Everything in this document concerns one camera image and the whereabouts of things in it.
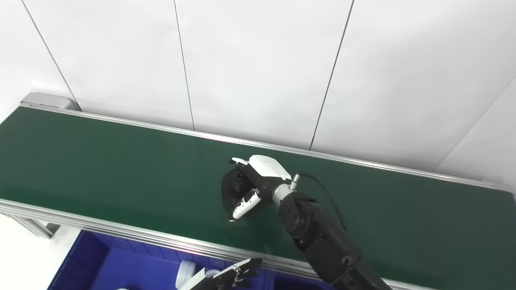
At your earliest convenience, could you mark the grey conveyor end cover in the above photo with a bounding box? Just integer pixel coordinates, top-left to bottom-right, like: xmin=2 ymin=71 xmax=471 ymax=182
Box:
xmin=20 ymin=92 xmax=81 ymax=112

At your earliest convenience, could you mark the black flanged hub part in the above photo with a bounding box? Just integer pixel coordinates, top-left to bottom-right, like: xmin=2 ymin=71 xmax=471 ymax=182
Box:
xmin=221 ymin=168 xmax=256 ymax=211

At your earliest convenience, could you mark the aluminium conveyor leg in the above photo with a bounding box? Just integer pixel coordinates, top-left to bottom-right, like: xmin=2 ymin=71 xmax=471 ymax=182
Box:
xmin=11 ymin=215 xmax=62 ymax=239

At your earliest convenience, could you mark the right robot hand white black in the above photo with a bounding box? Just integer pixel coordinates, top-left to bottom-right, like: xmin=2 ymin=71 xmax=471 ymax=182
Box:
xmin=228 ymin=155 xmax=292 ymax=222

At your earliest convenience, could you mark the white cylinder part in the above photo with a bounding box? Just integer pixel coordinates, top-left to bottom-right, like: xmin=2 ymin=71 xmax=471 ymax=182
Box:
xmin=175 ymin=260 xmax=197 ymax=289

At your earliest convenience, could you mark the blue bin with white parts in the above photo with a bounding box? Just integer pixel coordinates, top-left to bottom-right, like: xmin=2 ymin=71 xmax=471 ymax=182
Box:
xmin=47 ymin=230 xmax=279 ymax=290

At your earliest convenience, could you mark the green conveyor belt with aluminium frame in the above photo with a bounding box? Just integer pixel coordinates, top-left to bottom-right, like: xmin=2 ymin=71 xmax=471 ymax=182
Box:
xmin=0 ymin=104 xmax=516 ymax=290

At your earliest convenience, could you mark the blue bin with black parts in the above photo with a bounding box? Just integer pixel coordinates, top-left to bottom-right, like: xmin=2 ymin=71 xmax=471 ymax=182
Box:
xmin=262 ymin=271 xmax=337 ymax=290

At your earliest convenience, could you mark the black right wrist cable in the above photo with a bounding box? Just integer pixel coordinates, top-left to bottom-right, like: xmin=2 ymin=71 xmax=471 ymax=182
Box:
xmin=289 ymin=171 xmax=348 ymax=232

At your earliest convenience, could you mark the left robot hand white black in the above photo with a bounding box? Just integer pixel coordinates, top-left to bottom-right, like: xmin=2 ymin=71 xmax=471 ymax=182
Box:
xmin=177 ymin=258 xmax=264 ymax=290

